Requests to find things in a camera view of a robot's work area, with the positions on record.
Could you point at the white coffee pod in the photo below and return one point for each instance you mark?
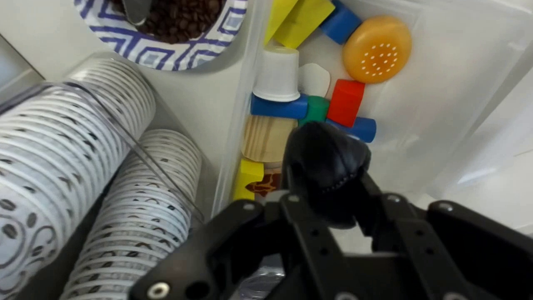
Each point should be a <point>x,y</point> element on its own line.
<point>277,75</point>

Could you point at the red toy block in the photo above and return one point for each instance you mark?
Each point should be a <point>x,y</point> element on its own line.
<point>346,101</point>

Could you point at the blue toy cylinder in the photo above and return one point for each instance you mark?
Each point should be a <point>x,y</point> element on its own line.
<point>364,128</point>
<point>277,108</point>

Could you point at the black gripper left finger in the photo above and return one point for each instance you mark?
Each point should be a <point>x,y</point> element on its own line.
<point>239,250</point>

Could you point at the orange round perforated lid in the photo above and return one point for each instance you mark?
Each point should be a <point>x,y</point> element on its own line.
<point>377,50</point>

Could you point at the small yellow toy block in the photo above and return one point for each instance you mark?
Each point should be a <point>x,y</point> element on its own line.
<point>247,176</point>

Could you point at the stack of patterned paper cups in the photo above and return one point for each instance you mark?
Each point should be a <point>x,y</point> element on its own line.
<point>144,210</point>
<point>56,155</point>

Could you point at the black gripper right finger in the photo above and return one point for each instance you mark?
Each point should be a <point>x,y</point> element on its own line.
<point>444,243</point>

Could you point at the plain wooden block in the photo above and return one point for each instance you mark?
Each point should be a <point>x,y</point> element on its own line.
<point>267,138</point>

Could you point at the blue patterned paper bowl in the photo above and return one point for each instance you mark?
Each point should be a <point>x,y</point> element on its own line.
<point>161,51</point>

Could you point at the blue toy block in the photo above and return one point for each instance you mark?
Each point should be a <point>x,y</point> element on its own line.
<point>341,25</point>

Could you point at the small white toy piece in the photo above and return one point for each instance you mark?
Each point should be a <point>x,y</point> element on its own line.
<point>316,78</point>

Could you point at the green toy block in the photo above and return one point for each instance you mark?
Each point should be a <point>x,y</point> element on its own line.
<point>316,110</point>

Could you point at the clear plastic storage bin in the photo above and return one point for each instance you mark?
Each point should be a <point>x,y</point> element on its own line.
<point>444,110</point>

